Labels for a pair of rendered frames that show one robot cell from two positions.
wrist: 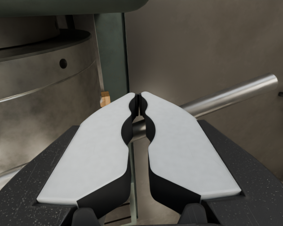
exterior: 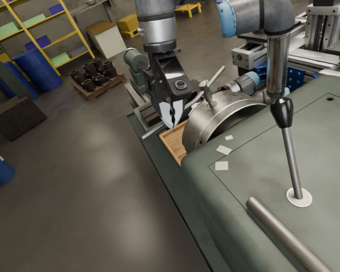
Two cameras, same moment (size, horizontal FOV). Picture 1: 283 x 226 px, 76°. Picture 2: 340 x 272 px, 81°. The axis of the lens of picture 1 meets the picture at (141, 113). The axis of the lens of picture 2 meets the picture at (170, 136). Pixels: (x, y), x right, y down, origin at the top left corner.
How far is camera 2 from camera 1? 0.42 m
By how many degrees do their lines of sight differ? 26
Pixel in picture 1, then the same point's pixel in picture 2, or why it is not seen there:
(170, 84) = (133, 238)
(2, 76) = (211, 126)
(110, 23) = (206, 238)
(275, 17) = not seen: outside the picture
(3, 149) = (204, 110)
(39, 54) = (206, 138)
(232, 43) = not seen: outside the picture
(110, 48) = (198, 221)
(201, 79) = (102, 259)
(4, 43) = not seen: hidden behind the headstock
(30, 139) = (199, 115)
